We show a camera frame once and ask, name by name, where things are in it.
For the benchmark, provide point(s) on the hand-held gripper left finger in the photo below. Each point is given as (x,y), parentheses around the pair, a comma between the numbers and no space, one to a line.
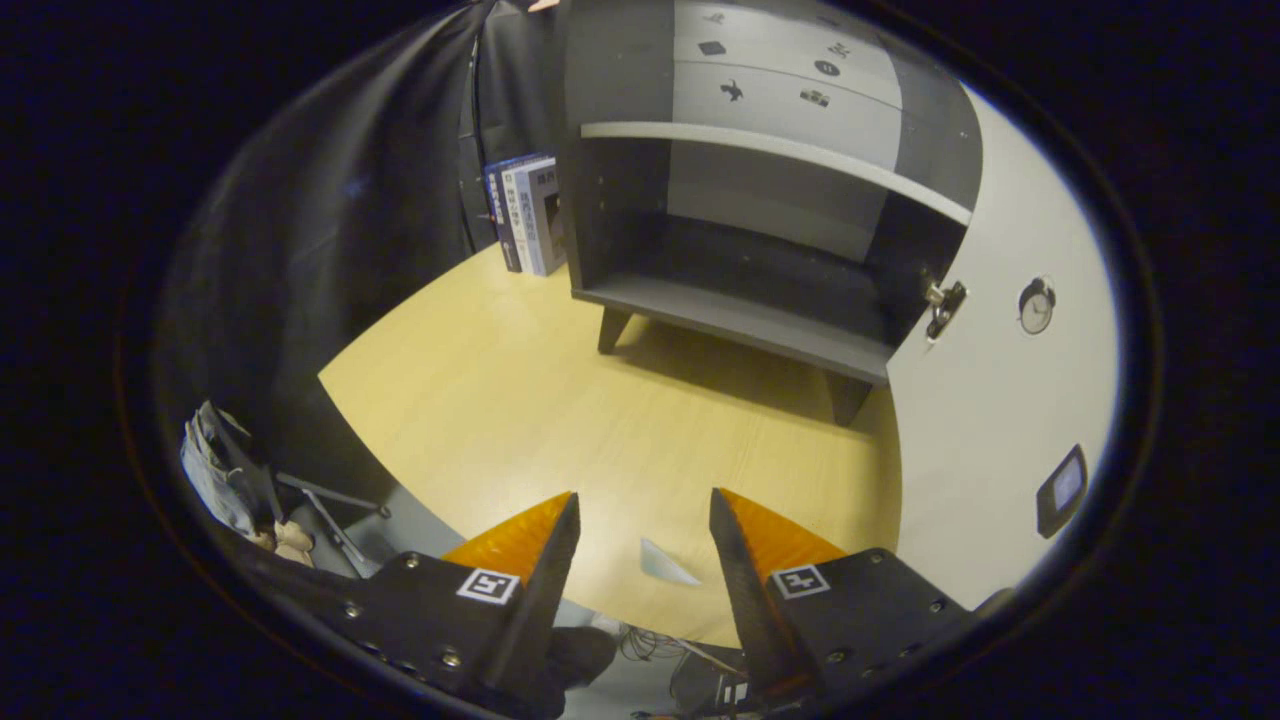
(540,600)

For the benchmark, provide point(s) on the black device box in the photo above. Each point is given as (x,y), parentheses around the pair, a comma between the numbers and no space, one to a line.
(700,680)

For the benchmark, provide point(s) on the dark grey cabinet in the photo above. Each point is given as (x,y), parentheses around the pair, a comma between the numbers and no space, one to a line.
(620,200)

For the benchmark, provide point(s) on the white cabinet shelf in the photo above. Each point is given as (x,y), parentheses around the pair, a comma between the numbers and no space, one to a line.
(760,147)

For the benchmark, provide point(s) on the dark blue book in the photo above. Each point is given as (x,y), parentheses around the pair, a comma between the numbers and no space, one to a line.
(497,215)

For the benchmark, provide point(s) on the grey book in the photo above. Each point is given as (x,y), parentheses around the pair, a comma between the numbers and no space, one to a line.
(545,220)

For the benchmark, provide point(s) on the black backdrop cloth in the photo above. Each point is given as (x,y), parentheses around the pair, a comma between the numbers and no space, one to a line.
(330,230)

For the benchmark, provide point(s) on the metal door hinge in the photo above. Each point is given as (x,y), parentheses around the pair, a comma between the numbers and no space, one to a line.
(945,300)

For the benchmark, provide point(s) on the grey metal stand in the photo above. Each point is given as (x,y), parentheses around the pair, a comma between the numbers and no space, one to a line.
(330,495)

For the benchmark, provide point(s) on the white cabinet door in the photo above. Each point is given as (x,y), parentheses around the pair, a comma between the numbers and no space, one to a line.
(980,450)

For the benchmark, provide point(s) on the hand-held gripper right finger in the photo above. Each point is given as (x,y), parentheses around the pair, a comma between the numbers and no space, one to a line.
(745,600)

